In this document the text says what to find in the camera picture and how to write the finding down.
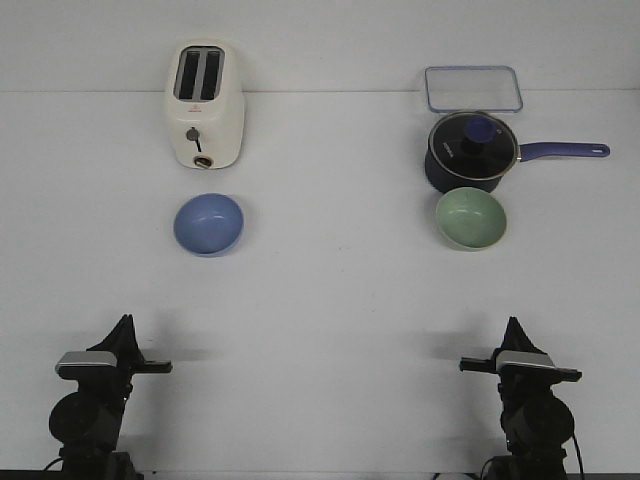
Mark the green bowl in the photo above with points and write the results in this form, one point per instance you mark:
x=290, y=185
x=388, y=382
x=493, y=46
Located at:
x=470, y=219

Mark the blue bowl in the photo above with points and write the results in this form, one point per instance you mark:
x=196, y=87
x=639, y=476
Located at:
x=208, y=225

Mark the clear rectangular plastic container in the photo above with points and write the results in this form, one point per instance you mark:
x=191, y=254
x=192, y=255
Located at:
x=485, y=88

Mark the dark blue saucepan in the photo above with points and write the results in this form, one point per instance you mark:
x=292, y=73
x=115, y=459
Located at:
x=444, y=182

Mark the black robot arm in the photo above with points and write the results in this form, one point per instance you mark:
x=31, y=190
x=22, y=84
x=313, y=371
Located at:
x=535, y=422
x=88, y=421

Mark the glass pot lid blue knob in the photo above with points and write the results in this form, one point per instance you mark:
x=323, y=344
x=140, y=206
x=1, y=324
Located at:
x=473, y=145

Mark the white two-slot toaster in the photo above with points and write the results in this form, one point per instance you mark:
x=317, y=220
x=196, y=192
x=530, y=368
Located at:
x=204, y=105

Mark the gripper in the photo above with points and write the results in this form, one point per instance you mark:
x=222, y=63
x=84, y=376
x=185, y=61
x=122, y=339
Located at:
x=520, y=380
x=111, y=373

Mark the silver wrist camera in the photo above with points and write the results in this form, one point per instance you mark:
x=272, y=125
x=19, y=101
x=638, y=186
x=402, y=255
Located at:
x=75, y=365
x=509, y=358

